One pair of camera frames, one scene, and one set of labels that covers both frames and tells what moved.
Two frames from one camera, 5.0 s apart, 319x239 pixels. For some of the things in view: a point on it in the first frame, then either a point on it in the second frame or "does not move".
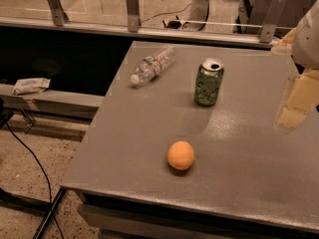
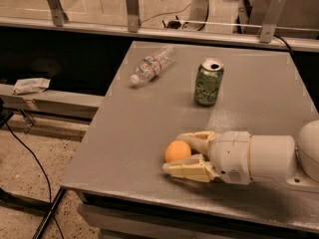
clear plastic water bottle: [150, 67] does not move
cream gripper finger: [284, 46] -> [199, 140]
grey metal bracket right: [273, 16] does not move
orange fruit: [180, 155] does not move
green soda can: [208, 82] does not move
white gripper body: [307, 40] -> [229, 156]
